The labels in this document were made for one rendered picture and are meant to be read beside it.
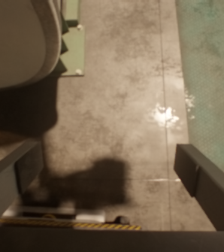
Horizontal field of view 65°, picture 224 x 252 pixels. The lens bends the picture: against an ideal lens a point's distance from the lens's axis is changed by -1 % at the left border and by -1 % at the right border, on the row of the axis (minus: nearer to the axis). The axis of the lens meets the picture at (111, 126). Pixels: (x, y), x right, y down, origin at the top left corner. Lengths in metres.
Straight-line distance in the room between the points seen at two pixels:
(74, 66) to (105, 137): 0.51
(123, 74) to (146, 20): 0.43
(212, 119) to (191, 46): 0.51
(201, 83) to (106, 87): 0.60
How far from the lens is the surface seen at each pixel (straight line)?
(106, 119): 1.12
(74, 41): 1.34
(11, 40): 0.68
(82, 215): 1.01
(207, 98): 1.27
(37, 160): 0.17
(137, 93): 1.16
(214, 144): 1.23
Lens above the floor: 1.09
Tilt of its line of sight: 81 degrees down
